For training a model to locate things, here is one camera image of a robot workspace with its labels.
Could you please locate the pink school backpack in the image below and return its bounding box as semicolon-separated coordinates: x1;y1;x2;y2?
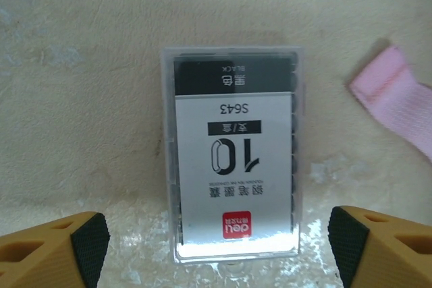
347;45;432;163

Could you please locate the clear pen refill box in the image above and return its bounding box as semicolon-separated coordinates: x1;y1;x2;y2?
160;46;307;266

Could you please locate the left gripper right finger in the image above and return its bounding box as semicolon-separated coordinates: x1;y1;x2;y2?
327;205;432;288

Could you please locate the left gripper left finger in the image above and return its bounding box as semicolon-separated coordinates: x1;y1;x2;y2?
0;211;111;288

